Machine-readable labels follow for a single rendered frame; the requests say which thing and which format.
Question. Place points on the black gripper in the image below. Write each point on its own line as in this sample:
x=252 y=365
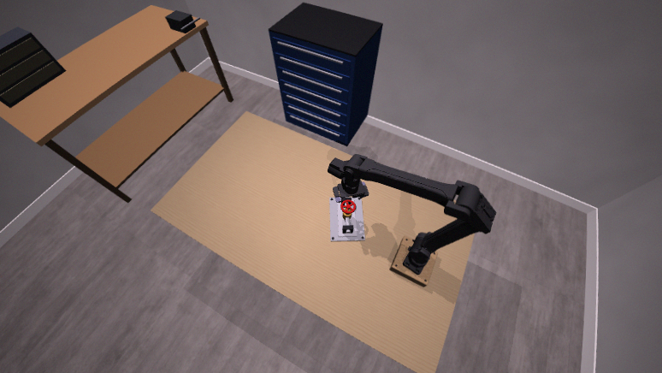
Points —
x=355 y=192

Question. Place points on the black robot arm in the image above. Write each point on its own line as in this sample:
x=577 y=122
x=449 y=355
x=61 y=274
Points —
x=472 y=210

